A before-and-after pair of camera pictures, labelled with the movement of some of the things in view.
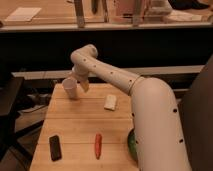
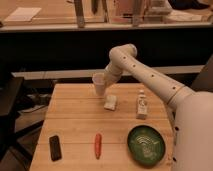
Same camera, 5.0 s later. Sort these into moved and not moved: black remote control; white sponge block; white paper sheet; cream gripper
Moved: cream gripper
Not moved: white sponge block; black remote control; white paper sheet
